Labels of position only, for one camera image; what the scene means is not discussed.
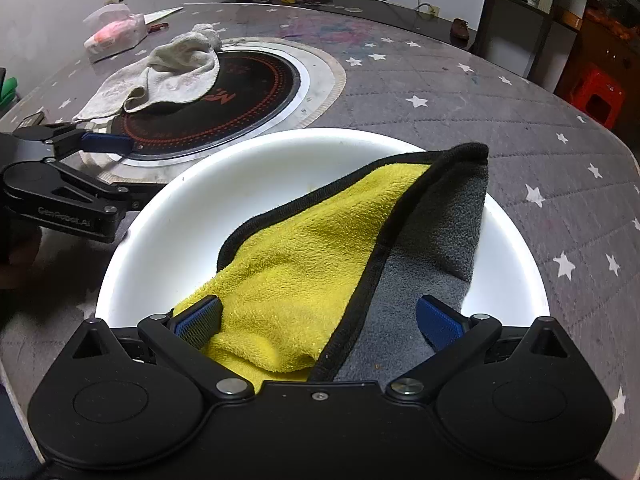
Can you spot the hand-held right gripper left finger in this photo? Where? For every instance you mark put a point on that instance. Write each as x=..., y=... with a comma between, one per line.
x=200, y=322

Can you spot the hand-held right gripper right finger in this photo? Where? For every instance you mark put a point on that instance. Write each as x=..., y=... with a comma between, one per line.
x=440, y=322

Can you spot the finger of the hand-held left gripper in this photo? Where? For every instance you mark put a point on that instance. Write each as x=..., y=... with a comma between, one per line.
x=105, y=142
x=75, y=212

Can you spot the yellow and grey microfibre cloth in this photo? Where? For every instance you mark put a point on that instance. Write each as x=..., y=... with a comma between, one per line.
x=300, y=270

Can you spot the white bowl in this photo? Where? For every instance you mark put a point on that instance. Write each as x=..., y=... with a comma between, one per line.
x=225, y=185

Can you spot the white towel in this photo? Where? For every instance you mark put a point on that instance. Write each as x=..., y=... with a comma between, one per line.
x=170, y=72

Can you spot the green object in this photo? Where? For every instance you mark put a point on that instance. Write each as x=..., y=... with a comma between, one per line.
x=7, y=94

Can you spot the pink plastic bag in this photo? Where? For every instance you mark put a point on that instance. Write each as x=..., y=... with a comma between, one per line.
x=115, y=32

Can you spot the kitchen knife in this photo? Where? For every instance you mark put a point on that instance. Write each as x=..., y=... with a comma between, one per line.
x=165, y=14

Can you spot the round black induction cooktop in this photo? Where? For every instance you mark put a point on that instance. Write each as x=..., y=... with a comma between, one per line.
x=260, y=90

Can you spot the grey star-print tablecloth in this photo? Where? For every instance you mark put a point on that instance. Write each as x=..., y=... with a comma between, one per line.
x=500, y=125

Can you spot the red plastic stool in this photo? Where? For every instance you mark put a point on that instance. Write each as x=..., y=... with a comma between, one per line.
x=597, y=92

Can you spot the brown shoe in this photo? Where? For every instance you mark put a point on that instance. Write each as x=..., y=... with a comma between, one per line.
x=460, y=30

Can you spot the glass display cabinet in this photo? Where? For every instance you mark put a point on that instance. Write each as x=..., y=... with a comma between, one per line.
x=520, y=20

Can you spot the wooden cabinet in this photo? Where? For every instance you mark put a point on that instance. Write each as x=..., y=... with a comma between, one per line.
x=610, y=30

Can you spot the wall power outlet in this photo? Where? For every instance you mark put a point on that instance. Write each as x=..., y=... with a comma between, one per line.
x=433, y=11

